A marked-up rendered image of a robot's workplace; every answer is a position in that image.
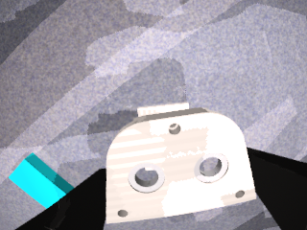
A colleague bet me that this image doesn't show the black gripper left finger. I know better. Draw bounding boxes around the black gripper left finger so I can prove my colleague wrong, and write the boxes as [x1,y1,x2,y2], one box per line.
[14,169,107,230]

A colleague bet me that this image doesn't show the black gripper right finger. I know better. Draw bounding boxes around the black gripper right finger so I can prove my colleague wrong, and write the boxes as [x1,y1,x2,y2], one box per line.
[246,147,307,230]

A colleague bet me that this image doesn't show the cyan rectangular block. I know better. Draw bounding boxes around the cyan rectangular block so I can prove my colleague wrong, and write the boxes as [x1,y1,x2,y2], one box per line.
[9,152,74,208]

